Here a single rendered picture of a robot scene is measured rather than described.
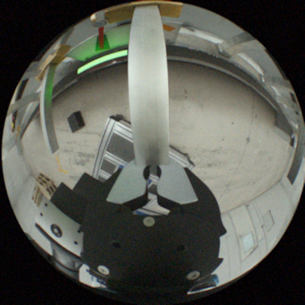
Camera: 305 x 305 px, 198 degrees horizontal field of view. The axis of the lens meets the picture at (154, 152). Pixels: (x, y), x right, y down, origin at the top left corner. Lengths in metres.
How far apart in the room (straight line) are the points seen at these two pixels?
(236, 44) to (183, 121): 0.88
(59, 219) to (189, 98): 1.09
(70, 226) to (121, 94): 0.98
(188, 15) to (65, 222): 0.70
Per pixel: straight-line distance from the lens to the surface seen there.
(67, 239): 0.26
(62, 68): 0.39
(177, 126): 0.98
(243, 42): 0.29
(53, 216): 0.28
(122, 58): 0.28
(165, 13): 0.21
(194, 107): 1.01
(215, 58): 0.35
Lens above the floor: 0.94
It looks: 62 degrees down
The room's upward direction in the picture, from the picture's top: 178 degrees counter-clockwise
